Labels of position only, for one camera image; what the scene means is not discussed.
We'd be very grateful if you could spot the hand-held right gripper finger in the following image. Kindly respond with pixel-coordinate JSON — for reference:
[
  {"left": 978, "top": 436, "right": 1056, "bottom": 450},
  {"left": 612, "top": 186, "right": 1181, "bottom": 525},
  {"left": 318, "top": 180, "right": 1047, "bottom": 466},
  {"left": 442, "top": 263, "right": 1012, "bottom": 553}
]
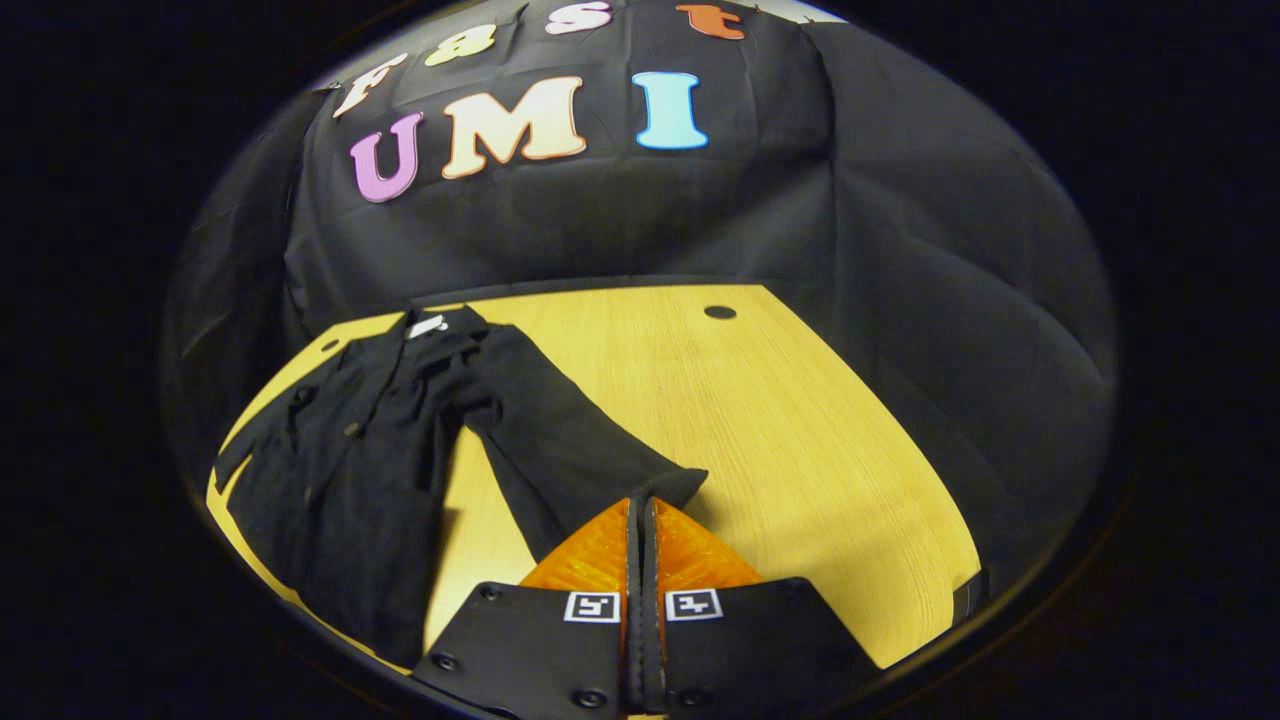
[
  {"left": 645, "top": 497, "right": 881, "bottom": 717},
  {"left": 410, "top": 497, "right": 646, "bottom": 717}
]

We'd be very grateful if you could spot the black button shirt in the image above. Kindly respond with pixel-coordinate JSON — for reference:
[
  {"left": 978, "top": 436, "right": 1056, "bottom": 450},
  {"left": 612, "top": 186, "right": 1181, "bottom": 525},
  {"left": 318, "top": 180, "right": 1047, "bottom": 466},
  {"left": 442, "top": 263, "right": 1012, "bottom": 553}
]
[{"left": 212, "top": 303, "right": 709, "bottom": 669}]

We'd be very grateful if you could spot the black table edge clamp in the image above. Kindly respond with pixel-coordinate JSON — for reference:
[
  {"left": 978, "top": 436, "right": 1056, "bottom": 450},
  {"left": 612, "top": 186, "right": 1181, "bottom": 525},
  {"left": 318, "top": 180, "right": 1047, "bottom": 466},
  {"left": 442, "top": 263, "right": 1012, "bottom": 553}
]
[{"left": 953, "top": 570, "right": 991, "bottom": 623}]

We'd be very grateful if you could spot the black backdrop cloth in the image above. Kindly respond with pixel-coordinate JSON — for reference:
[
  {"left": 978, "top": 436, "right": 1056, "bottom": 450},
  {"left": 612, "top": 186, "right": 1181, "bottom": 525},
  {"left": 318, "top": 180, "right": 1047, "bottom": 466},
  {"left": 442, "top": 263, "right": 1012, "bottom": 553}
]
[{"left": 165, "top": 0, "right": 1116, "bottom": 601}]

